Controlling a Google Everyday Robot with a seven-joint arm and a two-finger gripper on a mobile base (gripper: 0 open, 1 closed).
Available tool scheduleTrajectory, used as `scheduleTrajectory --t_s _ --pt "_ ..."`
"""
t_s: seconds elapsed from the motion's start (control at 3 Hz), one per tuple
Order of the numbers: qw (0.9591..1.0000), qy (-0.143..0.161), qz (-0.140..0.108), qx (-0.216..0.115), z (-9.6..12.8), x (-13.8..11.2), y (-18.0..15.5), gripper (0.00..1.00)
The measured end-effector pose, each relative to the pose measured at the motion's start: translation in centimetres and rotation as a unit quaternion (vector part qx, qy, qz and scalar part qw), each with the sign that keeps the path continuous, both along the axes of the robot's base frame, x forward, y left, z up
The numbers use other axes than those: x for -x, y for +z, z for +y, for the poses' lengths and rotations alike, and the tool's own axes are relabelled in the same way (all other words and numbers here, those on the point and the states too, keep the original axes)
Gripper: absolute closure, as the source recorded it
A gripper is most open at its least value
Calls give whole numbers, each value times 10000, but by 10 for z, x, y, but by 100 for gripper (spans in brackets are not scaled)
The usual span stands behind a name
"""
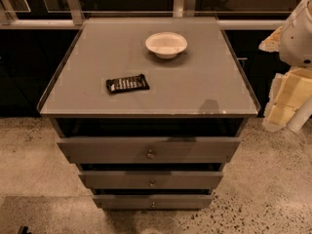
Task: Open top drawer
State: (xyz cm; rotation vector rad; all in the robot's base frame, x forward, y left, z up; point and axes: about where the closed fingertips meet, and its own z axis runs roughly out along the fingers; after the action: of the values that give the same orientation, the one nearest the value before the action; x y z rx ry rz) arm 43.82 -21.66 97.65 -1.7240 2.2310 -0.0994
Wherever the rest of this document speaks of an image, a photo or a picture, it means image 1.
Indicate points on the yellow foam padded gripper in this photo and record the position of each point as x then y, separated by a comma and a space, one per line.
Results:
296, 42

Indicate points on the grey top drawer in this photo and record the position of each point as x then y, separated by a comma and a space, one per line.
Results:
148, 150

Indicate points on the grey drawer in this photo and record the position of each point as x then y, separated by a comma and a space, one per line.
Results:
153, 202
150, 179
148, 150

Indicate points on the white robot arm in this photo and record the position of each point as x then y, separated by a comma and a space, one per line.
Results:
302, 17

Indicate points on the grey drawer cabinet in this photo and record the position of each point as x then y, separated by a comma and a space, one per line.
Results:
202, 92

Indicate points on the grey bottom drawer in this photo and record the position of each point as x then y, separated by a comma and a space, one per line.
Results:
153, 202

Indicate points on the grey middle drawer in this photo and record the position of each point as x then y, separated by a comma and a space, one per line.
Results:
150, 179

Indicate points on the white paper bowl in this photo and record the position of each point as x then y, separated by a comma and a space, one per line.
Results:
166, 45

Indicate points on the black snack bar packet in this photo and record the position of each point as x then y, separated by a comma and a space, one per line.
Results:
127, 84

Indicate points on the metal window railing frame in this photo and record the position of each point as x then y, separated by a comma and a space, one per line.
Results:
230, 14

